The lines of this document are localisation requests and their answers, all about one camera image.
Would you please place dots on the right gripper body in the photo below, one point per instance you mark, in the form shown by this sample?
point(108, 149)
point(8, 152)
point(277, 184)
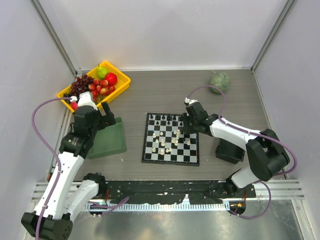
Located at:
point(190, 127)

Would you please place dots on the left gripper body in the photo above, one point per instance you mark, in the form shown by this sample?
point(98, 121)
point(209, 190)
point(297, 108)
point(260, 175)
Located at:
point(99, 124)

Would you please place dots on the black white chessboard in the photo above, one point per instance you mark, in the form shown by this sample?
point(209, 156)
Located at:
point(169, 121)

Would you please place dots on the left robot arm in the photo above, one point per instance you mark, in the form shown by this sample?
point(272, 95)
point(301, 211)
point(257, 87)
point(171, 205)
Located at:
point(53, 216)

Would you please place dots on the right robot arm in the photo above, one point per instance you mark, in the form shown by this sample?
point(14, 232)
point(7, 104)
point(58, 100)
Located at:
point(266, 155)

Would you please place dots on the white chess piece cluster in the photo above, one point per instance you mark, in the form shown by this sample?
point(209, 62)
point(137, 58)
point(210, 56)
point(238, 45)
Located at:
point(171, 141)

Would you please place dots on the red mango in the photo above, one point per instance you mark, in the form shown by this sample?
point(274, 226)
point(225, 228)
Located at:
point(74, 105)

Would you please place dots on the green plastic tray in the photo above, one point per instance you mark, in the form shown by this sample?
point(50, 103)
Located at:
point(109, 141)

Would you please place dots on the black grape bunch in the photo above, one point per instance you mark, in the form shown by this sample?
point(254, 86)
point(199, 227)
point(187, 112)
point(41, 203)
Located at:
point(67, 96)

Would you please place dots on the purple grape bunch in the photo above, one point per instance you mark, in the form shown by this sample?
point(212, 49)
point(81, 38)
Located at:
point(80, 85)

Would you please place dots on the yellow plastic tray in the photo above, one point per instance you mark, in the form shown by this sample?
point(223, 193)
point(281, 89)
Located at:
point(122, 84)

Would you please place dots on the red apple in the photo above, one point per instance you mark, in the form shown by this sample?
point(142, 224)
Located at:
point(111, 78)

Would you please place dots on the black plastic box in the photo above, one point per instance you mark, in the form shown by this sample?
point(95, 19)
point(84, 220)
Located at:
point(229, 152)

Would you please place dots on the green melon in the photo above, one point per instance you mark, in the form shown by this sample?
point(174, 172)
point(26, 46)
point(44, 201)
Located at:
point(220, 80)

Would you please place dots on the green pear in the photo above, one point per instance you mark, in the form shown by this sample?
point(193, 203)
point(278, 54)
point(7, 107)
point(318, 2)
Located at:
point(102, 71)

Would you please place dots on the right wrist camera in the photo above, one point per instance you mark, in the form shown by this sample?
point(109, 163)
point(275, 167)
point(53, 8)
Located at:
point(188, 101)

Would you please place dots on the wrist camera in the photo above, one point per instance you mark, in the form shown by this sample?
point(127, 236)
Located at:
point(86, 102)
point(188, 101)

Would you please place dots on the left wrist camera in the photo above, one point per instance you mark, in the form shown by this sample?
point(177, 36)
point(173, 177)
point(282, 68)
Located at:
point(86, 102)

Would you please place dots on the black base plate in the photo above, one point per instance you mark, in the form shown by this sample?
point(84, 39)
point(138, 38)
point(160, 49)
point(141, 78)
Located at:
point(171, 192)

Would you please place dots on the white cable duct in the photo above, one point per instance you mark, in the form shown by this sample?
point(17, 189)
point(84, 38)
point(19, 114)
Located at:
point(185, 206)

